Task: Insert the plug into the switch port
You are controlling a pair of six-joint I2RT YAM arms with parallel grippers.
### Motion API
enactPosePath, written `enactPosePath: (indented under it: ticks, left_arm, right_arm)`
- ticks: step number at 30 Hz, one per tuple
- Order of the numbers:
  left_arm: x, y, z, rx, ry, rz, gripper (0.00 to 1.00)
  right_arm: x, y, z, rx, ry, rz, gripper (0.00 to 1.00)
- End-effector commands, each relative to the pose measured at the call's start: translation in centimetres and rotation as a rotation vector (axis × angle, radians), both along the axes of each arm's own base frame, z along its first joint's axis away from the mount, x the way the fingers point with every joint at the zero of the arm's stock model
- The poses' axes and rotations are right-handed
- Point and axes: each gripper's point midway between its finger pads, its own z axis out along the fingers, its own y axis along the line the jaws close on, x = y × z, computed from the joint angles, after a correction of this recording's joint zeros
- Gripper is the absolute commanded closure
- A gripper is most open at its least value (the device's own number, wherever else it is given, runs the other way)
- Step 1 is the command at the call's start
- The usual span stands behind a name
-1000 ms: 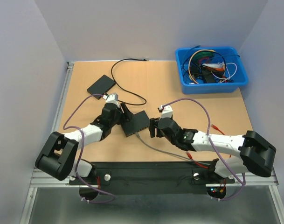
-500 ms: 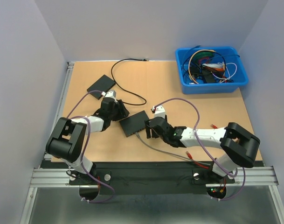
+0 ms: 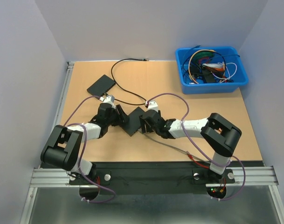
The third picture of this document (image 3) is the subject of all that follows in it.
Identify black network switch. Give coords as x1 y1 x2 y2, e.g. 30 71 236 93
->
87 75 116 98
119 107 144 136

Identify red ethernet cable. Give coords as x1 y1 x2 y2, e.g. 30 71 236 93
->
187 151 211 169

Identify black power cable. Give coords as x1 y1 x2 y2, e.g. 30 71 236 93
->
103 57 149 105

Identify grey ethernet cable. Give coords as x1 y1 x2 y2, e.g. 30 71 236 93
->
143 133 214 164

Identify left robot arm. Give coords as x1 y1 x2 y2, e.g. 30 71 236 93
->
40 103 129 172

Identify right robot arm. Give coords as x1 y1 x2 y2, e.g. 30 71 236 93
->
139 109 242 182

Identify blue plastic bin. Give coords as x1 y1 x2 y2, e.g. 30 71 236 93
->
175 46 249 94

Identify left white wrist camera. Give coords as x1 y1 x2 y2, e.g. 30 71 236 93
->
100 95 115 105

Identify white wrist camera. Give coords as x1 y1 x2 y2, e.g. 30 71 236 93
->
100 95 115 105
145 100 159 112

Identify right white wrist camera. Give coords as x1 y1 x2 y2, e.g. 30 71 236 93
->
145 100 159 112

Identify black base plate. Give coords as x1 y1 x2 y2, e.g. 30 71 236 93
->
65 161 235 199

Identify tangled cables in bin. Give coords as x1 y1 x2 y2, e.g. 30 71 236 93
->
181 44 241 85

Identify aluminium frame rail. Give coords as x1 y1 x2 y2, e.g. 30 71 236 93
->
30 167 278 188

